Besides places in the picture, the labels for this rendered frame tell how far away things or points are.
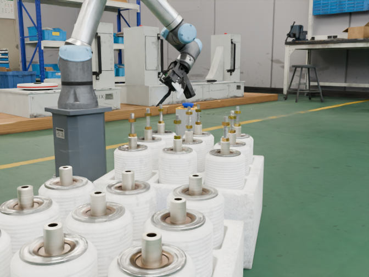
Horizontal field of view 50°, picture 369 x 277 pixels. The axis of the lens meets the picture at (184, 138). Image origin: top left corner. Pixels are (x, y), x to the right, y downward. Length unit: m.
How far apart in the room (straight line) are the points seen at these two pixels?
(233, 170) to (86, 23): 0.98
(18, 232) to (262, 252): 0.63
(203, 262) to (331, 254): 0.58
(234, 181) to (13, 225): 0.51
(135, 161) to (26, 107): 2.16
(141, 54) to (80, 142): 2.32
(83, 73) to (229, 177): 0.79
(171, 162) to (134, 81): 2.91
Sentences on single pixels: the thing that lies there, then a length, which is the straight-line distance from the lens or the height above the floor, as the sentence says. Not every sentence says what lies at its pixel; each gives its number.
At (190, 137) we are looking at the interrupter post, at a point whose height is 0.27.
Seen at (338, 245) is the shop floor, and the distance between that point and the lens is 1.14.
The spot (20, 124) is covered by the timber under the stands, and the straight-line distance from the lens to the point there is 2.94.
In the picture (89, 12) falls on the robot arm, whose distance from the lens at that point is 1.68.
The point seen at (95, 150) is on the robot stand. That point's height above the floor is 0.14.
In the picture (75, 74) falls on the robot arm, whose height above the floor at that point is 0.42.
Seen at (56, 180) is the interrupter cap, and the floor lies 0.25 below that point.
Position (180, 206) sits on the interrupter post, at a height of 0.28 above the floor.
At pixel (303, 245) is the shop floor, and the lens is 1.10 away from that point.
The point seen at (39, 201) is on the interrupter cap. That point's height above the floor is 0.25.
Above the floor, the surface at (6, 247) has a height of 0.24.
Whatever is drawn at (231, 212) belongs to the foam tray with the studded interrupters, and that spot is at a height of 0.13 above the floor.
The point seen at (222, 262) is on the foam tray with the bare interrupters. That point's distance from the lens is 0.60.
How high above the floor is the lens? 0.46
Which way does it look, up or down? 11 degrees down
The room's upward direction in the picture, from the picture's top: straight up
